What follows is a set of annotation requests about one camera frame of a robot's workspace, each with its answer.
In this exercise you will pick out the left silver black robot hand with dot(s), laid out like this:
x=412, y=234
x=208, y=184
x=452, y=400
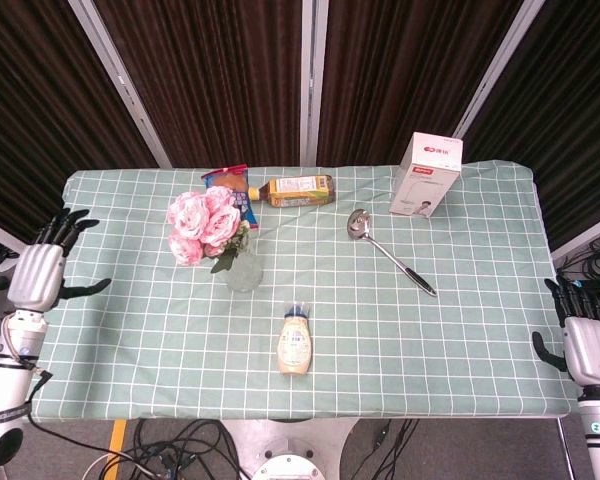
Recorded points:
x=42, y=272

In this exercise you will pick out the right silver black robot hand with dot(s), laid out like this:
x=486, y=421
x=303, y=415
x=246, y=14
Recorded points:
x=587, y=350

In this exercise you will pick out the pink artificial rose bouquet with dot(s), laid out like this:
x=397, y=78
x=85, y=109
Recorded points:
x=205, y=225

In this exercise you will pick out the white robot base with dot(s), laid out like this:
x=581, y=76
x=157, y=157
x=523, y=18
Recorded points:
x=290, y=450

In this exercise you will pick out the clear glass vase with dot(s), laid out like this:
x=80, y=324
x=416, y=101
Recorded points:
x=244, y=272

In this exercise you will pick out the blue snack bag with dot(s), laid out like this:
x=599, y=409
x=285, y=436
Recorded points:
x=240, y=192

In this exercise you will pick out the white red product box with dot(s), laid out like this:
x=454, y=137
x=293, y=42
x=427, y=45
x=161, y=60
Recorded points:
x=425, y=175

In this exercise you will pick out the green checked tablecloth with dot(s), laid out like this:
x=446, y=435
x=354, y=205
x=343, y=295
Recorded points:
x=330, y=320

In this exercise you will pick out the squeeze sauce bottle blue cap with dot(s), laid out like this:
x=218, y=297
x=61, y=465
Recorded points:
x=294, y=345

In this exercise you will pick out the tea bottle yellow label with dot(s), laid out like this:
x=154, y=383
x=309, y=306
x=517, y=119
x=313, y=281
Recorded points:
x=295, y=191

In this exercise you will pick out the grey partition post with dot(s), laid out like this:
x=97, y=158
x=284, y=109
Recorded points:
x=313, y=82
x=500, y=67
x=120, y=82

